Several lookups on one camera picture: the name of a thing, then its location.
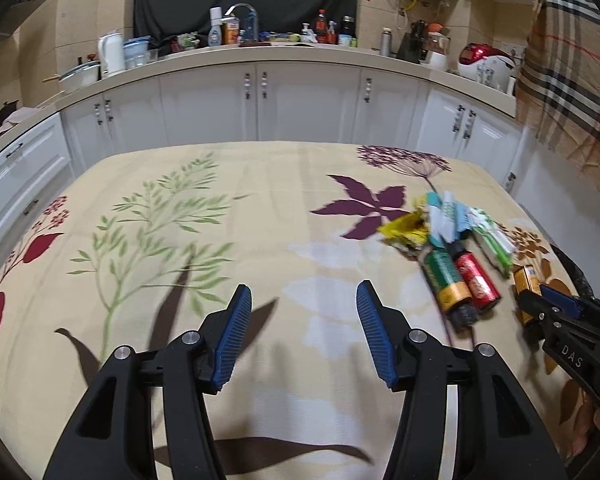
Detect yellow label bottle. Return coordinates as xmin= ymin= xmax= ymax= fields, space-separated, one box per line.
xmin=513 ymin=264 xmax=541 ymax=326

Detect green white wrapper bundle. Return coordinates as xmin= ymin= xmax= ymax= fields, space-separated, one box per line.
xmin=467 ymin=208 xmax=516 ymax=278

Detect green label bottle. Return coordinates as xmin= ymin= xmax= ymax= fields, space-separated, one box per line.
xmin=418 ymin=245 xmax=478 ymax=333

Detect white teal tube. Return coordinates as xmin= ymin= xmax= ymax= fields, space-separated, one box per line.
xmin=426 ymin=192 xmax=449 ymax=248

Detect yellow wrapper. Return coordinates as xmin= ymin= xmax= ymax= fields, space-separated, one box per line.
xmin=377 ymin=194 xmax=430 ymax=254

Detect blue white tube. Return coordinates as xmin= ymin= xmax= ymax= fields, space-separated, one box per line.
xmin=441 ymin=191 xmax=471 ymax=244

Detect black trash bin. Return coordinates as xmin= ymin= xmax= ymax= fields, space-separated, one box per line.
xmin=550 ymin=244 xmax=595 ymax=298

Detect floral beige tablecloth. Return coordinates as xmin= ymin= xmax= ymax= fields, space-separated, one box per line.
xmin=0 ymin=142 xmax=574 ymax=479

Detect plaid beige scarf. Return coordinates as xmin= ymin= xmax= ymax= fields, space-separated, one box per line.
xmin=516 ymin=0 xmax=600 ymax=192

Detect red white rice cooker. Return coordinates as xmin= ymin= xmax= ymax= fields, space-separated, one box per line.
xmin=457 ymin=42 xmax=516 ymax=93

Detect white lower cabinets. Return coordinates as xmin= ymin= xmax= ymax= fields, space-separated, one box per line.
xmin=0 ymin=56 xmax=600 ymax=306

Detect white blender jug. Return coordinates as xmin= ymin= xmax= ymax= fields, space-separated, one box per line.
xmin=425 ymin=23 xmax=450 ymax=72

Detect black knife block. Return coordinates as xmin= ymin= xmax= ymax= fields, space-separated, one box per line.
xmin=396 ymin=20 xmax=428 ymax=64

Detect steel thermos bottle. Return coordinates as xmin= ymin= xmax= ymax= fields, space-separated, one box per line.
xmin=379 ymin=27 xmax=392 ymax=56

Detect white pot with lid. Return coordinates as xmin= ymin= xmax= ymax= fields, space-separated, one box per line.
xmin=59 ymin=61 xmax=100 ymax=93

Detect dark sauce bottle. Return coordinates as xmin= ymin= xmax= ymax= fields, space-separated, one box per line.
xmin=314 ymin=9 xmax=328 ymax=44

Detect white electric kettle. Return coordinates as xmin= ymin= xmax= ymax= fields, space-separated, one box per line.
xmin=97 ymin=32 xmax=125 ymax=78

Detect chrome sink faucet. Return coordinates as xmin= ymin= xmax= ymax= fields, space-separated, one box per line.
xmin=223 ymin=2 xmax=259 ymax=44

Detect orange dish soap bottle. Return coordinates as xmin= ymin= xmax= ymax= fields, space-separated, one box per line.
xmin=222 ymin=15 xmax=240 ymax=44

